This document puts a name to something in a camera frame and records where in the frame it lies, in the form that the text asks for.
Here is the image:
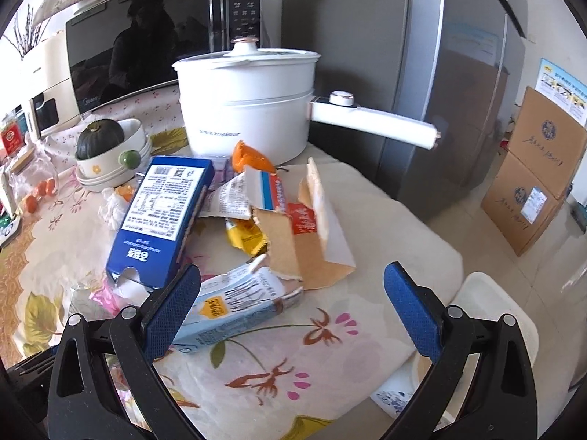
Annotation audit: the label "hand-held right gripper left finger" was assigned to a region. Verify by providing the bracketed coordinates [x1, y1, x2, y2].
[47, 263, 205, 440]

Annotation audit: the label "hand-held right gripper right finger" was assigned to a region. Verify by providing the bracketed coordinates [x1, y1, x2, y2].
[380, 261, 538, 440]

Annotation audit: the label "light blue milk carton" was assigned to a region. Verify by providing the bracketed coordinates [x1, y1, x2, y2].
[172, 257, 304, 353]

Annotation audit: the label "blue carton box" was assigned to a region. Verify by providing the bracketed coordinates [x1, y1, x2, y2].
[105, 156, 216, 292]

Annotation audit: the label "yellow wrapper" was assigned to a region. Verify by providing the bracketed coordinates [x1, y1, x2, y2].
[225, 217, 269, 256]

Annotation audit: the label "plastic wrapper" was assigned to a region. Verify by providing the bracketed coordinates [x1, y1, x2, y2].
[199, 173, 253, 221]

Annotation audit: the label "torn white red cardboard box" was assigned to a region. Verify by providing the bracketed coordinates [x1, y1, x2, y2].
[243, 157, 357, 290]

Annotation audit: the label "orange wrapper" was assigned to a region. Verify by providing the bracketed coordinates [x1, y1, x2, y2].
[231, 141, 276, 175]

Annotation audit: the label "crumpled white tissue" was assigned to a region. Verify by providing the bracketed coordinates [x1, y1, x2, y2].
[98, 187, 135, 230]

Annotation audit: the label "floral tablecloth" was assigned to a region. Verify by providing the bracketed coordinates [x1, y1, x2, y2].
[0, 87, 464, 440]

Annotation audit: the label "brown cardboard box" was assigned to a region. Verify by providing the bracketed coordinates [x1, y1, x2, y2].
[481, 151, 572, 257]
[507, 86, 587, 199]

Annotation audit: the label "white plate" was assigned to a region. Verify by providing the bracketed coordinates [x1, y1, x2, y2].
[76, 165, 148, 193]

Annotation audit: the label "white bowl with green knob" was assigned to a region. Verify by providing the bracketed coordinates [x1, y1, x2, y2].
[74, 118, 153, 180]

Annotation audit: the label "dark green squash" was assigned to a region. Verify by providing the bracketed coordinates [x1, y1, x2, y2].
[76, 119, 126, 161]

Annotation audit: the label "glass jar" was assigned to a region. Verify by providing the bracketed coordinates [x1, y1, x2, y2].
[9, 149, 59, 215]

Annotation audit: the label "white electric cooking pot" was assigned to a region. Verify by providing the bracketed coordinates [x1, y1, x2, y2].
[173, 52, 442, 166]

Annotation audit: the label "grey refrigerator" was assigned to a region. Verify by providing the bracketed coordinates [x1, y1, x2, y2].
[280, 0, 528, 226]

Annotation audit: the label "black glass door microwave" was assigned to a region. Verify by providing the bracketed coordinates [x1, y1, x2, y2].
[64, 0, 264, 116]

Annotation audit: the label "white pot lid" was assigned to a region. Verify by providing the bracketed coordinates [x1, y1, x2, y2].
[172, 38, 322, 72]

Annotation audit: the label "white kitchen appliance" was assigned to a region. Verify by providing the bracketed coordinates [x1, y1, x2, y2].
[21, 32, 84, 141]

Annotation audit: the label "dried branches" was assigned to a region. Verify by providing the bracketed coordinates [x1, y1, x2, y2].
[8, 4, 47, 59]

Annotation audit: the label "wall poster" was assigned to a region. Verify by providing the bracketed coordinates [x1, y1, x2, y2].
[537, 58, 587, 127]

